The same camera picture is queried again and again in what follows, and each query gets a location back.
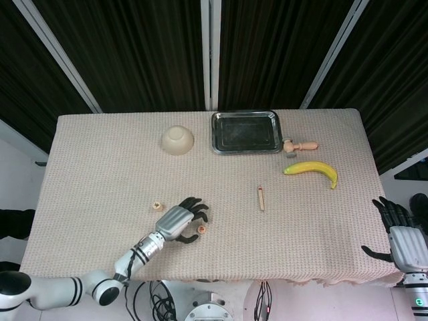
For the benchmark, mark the rectangular steel tray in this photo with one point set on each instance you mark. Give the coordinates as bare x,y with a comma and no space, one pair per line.
245,132

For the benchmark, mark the silver robot base flange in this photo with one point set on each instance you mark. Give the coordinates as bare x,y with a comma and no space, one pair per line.
209,309

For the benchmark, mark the small black table clip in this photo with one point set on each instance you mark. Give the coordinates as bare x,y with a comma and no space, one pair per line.
40,163

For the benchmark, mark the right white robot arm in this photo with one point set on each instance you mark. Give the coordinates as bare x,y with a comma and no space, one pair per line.
418,294

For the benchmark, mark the white frame post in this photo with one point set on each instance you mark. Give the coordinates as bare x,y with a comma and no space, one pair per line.
331,57
210,53
57,53

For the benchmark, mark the beige woven tablecloth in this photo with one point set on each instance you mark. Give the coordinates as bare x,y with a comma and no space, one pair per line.
234,240

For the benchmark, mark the dark curtain panel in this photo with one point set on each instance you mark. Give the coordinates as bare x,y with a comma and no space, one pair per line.
394,83
267,50
33,83
133,50

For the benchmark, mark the yellow green banana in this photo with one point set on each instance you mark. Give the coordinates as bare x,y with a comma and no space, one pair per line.
311,167

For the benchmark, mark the wooden stick with red tip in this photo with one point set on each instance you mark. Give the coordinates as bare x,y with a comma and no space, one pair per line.
261,199

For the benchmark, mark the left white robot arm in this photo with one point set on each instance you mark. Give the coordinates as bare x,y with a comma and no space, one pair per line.
53,291

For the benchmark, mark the wooden toy mallet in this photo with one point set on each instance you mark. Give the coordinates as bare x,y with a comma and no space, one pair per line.
301,146

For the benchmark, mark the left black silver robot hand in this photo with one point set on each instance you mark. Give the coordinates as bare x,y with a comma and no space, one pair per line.
174,222

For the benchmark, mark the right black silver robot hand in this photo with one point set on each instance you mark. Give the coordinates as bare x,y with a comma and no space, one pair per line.
408,247

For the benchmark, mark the upturned beige ceramic bowl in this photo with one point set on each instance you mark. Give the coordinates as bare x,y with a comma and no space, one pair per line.
178,140

